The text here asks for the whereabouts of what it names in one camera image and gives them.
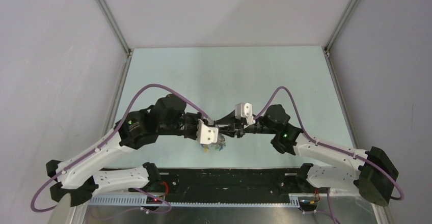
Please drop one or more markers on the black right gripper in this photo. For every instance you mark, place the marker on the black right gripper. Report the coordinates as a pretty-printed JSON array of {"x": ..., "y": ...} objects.
[{"x": 230, "y": 130}]

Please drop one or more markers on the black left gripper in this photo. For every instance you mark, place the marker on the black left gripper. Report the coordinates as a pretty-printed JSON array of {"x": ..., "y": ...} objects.
[{"x": 195, "y": 116}]

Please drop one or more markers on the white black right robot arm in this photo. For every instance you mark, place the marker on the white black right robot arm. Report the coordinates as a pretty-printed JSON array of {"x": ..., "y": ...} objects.
[{"x": 370, "y": 173}]

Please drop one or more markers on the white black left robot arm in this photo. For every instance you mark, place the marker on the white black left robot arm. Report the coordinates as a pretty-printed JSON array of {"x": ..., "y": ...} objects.
[{"x": 85, "y": 176}]

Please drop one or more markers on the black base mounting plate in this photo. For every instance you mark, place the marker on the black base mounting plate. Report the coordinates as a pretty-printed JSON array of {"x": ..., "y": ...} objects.
[{"x": 230, "y": 185}]

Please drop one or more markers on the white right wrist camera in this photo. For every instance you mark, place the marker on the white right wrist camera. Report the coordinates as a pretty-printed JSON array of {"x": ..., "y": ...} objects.
[{"x": 244, "y": 111}]

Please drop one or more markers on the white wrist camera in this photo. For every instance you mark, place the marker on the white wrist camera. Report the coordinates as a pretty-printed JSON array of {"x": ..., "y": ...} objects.
[
  {"x": 244, "y": 111},
  {"x": 206, "y": 135}
]

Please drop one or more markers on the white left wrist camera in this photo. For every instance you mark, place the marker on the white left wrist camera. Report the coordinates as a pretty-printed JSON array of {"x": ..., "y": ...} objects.
[{"x": 206, "y": 135}]

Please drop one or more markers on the grey slotted cable duct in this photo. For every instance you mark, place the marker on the grey slotted cable duct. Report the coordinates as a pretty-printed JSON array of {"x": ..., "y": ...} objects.
[{"x": 141, "y": 200}]

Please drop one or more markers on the left aluminium frame post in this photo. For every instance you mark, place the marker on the left aluminium frame post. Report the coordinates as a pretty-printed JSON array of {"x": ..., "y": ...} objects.
[{"x": 107, "y": 13}]

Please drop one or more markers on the aluminium frame post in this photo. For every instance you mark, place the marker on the aluminium frame post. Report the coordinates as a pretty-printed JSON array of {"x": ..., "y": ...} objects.
[
  {"x": 341, "y": 23},
  {"x": 107, "y": 13}
]

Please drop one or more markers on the right aluminium frame post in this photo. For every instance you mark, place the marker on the right aluminium frame post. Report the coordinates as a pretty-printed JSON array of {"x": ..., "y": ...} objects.
[{"x": 341, "y": 23}]

